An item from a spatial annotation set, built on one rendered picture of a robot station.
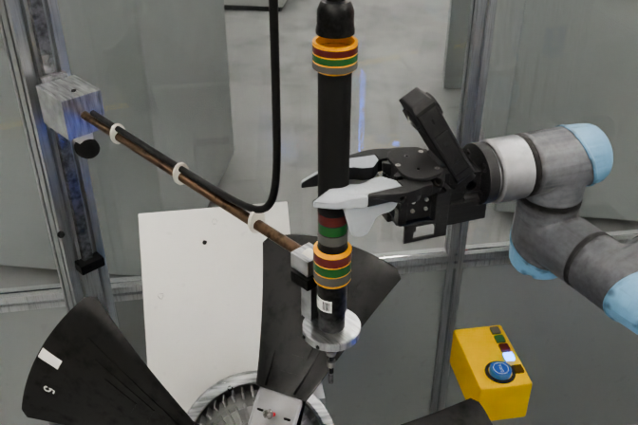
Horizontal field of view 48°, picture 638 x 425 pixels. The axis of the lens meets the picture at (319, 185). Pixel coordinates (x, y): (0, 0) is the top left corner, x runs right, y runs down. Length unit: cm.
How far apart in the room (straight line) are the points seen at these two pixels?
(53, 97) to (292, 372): 58
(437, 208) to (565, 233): 17
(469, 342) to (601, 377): 90
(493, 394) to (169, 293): 60
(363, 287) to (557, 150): 34
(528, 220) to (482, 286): 99
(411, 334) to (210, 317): 78
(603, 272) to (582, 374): 141
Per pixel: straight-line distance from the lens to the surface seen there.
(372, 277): 103
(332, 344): 85
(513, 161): 82
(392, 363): 198
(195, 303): 126
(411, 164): 78
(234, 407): 117
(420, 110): 74
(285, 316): 107
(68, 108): 122
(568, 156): 86
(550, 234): 89
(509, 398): 141
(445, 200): 79
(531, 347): 209
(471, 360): 141
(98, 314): 100
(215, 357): 127
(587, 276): 86
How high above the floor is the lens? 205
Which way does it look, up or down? 31 degrees down
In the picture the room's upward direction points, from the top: straight up
